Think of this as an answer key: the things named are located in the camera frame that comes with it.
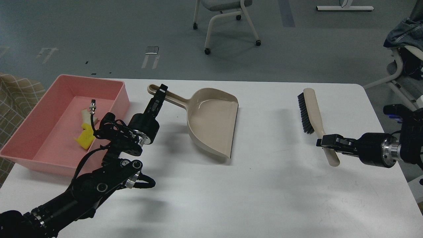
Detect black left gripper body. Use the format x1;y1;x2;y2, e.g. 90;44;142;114
128;112;160;144

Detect tan checkered cloth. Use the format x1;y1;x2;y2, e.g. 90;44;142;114
0;73;46;187

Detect beige plastic dustpan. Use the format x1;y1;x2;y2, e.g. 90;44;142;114
165;88;239;159

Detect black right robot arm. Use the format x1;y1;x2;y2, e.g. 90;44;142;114
316;104;423;168

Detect white table base bar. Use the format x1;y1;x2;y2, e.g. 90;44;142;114
316;0;374;12

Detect white grey rolling chair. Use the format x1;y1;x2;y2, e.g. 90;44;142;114
192;0;262;55

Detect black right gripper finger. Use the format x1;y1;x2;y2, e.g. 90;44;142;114
316;134;358;156

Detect beige foam strip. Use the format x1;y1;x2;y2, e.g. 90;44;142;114
81;108;98;127

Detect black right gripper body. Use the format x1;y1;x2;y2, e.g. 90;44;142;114
354;133;403;168

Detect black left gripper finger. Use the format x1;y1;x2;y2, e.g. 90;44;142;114
144;84;168;118

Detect blue denim cloth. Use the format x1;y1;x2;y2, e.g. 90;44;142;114
383;18;423;50

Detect pink plastic bin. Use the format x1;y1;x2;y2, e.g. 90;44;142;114
1;74;130;176

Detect beige hand brush black bristles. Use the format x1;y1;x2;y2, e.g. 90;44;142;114
297;88;340;167

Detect yellow sponge piece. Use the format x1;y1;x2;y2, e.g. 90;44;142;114
74;123;95;150

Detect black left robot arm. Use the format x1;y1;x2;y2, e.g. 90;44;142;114
1;84;168;238

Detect white chair right side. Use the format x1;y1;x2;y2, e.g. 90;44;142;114
364;45;422;110

